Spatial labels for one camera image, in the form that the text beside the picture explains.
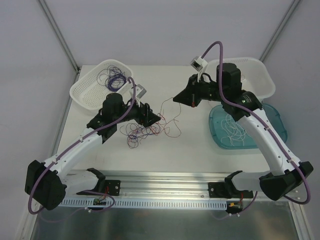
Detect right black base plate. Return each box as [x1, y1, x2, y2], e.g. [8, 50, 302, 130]
[207, 182, 254, 199]

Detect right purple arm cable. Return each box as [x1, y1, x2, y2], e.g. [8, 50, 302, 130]
[201, 41, 312, 205]

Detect white plastic tub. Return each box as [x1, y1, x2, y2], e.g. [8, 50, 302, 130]
[203, 57, 276, 101]

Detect white perforated basket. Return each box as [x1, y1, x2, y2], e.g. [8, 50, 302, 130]
[69, 59, 134, 114]

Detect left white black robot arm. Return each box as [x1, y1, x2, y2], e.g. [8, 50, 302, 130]
[24, 93, 161, 215]

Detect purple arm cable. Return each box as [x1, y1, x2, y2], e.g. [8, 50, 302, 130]
[201, 41, 312, 205]
[27, 76, 137, 216]

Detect right aluminium frame post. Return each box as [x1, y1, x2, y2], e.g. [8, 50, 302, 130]
[259, 0, 303, 62]

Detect teal transparent plastic bin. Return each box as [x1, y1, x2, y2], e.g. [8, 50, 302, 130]
[208, 103, 288, 150]

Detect aluminium frame post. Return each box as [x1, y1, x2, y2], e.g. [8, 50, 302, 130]
[37, 0, 81, 73]
[259, 0, 303, 62]

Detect purple wire bundle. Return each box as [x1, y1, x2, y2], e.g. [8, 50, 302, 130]
[96, 64, 129, 91]

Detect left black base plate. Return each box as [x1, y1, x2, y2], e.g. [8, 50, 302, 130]
[75, 179, 121, 196]

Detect red white purple wires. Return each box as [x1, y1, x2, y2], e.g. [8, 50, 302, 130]
[119, 121, 163, 150]

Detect white slotted cable duct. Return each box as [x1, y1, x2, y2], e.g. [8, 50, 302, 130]
[59, 197, 227, 211]

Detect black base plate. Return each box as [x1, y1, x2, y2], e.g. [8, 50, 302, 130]
[75, 179, 121, 196]
[207, 182, 254, 199]

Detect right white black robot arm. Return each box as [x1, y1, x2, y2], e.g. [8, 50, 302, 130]
[173, 63, 314, 205]

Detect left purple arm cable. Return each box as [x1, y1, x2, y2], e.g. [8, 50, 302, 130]
[27, 76, 137, 216]

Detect single white wire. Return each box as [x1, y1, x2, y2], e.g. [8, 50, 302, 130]
[219, 113, 248, 147]

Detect aluminium mounting rail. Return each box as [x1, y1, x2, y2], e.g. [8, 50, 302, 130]
[62, 172, 300, 201]

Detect left aluminium frame post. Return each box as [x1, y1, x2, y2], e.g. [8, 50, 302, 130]
[37, 0, 81, 73]

